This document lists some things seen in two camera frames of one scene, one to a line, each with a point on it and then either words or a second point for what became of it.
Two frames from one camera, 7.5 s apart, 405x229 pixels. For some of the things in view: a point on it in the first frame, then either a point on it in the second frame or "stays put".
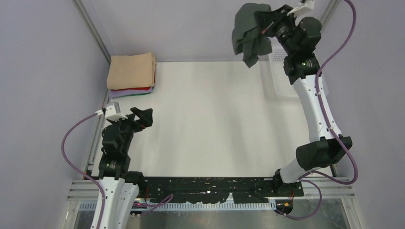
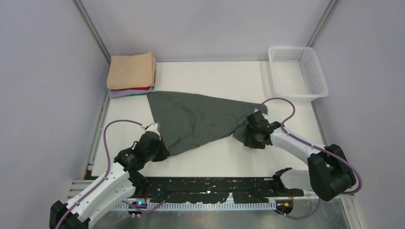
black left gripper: (134, 120) to (159, 149)
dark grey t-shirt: (247, 37) to (184, 119)
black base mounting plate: (205, 190) stays put
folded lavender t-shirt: (119, 93) stays put
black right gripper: (269, 20) to (251, 130)
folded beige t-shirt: (135, 71) stays put
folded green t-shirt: (136, 94) stays put
